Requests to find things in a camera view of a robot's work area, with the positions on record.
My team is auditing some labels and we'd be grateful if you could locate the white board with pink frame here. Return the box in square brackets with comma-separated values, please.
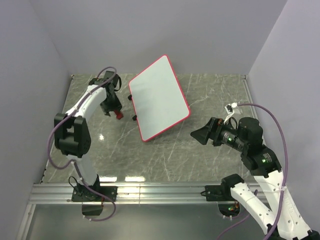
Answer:
[128, 54, 191, 142]

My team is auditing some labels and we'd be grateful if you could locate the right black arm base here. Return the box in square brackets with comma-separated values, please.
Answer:
[200, 185, 233, 202]

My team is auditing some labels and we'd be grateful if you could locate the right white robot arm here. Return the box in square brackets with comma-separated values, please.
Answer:
[190, 102, 320, 240]

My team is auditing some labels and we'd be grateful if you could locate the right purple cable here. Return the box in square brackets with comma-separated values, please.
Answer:
[217, 103, 290, 240]

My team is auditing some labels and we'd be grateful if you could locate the red and black eraser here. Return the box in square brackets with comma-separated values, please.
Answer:
[114, 110, 124, 120]

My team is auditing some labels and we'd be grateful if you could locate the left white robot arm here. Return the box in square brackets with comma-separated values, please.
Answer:
[49, 68, 124, 201]

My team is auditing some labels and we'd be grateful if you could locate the aluminium rail at table front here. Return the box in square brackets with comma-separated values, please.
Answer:
[28, 182, 220, 205]

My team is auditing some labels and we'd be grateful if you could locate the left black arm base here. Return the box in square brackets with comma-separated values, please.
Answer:
[71, 184, 118, 202]

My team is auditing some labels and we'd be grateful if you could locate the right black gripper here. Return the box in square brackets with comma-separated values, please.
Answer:
[189, 115, 247, 151]

